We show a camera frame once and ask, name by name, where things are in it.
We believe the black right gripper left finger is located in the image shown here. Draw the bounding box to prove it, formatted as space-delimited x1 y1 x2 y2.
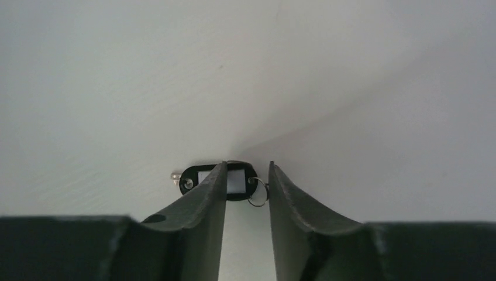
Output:
1 162 228 280

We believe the black key tag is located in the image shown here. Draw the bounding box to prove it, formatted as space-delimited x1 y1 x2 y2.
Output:
170 160 270 208

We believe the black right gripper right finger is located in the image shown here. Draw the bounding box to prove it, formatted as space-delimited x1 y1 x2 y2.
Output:
268 163 495 280

